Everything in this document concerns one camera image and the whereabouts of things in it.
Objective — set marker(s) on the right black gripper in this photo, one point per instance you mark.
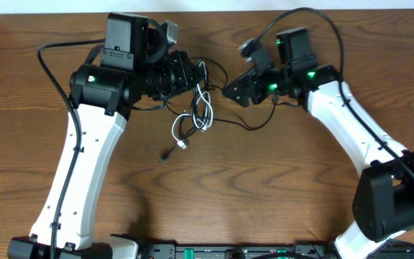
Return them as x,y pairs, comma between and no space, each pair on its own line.
251,78

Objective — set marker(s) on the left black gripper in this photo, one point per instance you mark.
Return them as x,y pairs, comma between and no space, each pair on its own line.
182,72

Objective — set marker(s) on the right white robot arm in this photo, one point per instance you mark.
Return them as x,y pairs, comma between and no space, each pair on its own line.
383,205

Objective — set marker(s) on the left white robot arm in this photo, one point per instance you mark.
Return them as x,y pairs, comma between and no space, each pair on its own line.
136,58

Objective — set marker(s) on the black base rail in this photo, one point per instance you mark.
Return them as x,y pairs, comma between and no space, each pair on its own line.
178,251

